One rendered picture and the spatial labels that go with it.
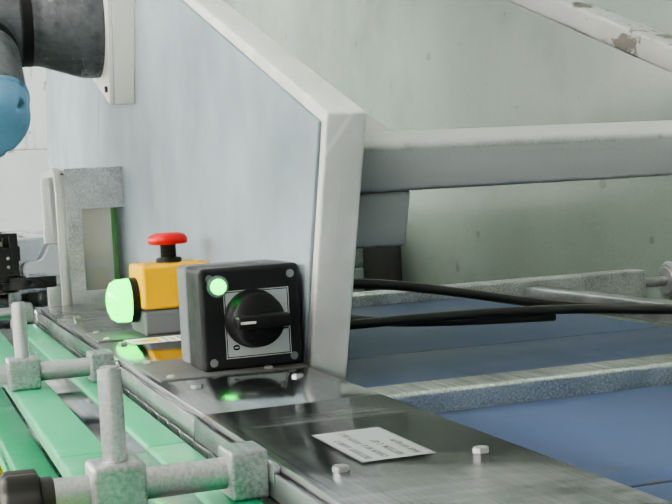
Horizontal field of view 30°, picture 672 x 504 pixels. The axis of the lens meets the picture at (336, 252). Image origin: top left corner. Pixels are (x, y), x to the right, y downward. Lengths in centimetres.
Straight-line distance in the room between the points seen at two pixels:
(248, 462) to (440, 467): 10
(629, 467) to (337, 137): 36
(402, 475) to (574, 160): 52
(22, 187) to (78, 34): 370
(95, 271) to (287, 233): 74
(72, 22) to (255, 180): 57
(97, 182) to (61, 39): 22
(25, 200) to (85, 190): 357
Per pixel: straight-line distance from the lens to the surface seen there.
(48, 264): 176
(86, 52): 162
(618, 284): 180
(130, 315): 125
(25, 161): 530
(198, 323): 96
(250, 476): 64
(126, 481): 63
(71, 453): 80
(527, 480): 58
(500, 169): 104
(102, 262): 173
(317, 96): 96
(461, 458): 63
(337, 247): 96
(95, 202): 173
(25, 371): 108
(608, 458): 71
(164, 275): 124
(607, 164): 109
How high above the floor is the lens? 105
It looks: 19 degrees down
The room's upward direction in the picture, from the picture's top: 94 degrees counter-clockwise
